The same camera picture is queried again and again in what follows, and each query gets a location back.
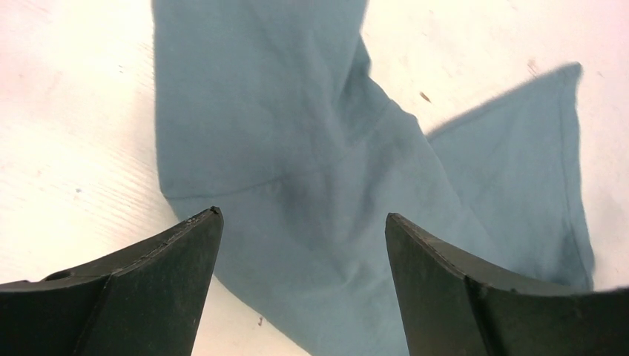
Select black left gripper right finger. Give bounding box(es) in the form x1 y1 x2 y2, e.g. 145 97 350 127
385 213 628 356

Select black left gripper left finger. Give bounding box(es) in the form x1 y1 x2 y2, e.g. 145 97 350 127
1 207 223 355

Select teal blue t-shirt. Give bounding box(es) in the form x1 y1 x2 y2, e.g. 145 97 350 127
153 1 594 355

